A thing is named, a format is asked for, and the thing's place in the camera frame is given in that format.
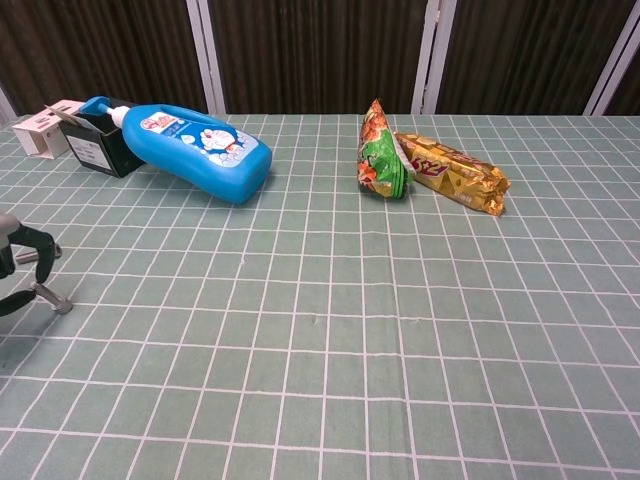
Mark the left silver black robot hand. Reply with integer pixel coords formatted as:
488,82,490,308
0,212,61,319

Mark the metal bolt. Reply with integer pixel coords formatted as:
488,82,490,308
29,281,75,315
14,247,64,265

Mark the white product box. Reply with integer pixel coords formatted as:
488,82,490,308
12,99,86,160

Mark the open black cardboard box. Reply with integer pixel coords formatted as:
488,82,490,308
43,99,146,179

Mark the blue detergent pump bottle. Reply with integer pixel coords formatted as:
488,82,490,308
78,96,274,205

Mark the dark brown partition panel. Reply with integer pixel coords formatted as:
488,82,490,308
209,0,431,115
0,0,209,114
434,0,626,116
607,49,640,117

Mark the green checked tablecloth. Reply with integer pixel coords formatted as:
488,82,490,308
0,113,640,480

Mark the green snack bag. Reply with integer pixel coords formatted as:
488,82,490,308
356,98,416,201

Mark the gold biscuit packet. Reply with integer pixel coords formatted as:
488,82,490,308
394,130,511,217

